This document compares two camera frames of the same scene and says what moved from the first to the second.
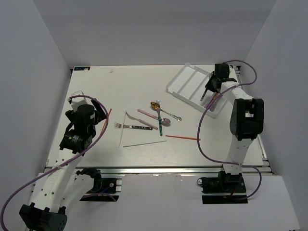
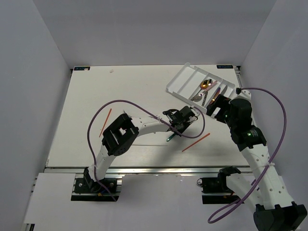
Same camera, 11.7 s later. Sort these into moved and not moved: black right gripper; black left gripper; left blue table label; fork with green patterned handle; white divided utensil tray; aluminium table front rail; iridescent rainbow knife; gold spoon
Moved: gold spoon; fork with green patterned handle; black right gripper; black left gripper
Not moved: iridescent rainbow knife; left blue table label; aluminium table front rail; white divided utensil tray
